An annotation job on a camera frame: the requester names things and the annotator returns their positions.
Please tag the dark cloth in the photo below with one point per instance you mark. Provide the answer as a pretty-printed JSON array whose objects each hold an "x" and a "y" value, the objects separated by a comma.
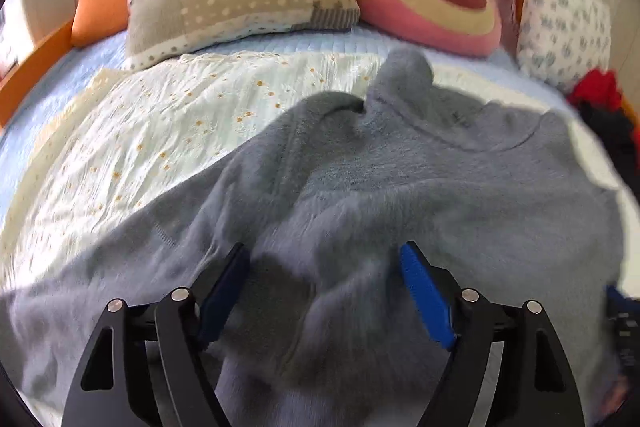
[{"x": 615, "y": 132}]

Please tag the white blue-flowered pillow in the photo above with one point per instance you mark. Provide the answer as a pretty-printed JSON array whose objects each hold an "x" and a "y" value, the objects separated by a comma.
[{"x": 560, "y": 27}]

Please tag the light blue quilted bed sheet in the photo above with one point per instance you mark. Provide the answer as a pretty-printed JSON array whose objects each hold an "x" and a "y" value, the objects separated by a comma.
[{"x": 310, "y": 39}]

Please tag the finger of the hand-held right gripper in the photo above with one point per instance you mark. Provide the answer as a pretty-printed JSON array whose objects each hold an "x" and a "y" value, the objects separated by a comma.
[{"x": 625, "y": 322}]

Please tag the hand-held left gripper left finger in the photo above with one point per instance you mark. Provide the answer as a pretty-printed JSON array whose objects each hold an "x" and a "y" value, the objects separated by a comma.
[{"x": 220, "y": 297}]

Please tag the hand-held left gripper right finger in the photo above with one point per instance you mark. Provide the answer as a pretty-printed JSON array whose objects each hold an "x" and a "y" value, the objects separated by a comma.
[{"x": 425, "y": 297}]

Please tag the pale floral blanket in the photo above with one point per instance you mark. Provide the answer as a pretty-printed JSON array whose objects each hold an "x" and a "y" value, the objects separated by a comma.
[{"x": 150, "y": 147}]

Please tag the grey fleece sweater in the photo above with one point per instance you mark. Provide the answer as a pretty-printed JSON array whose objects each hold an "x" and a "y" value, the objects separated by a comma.
[{"x": 375, "y": 187}]

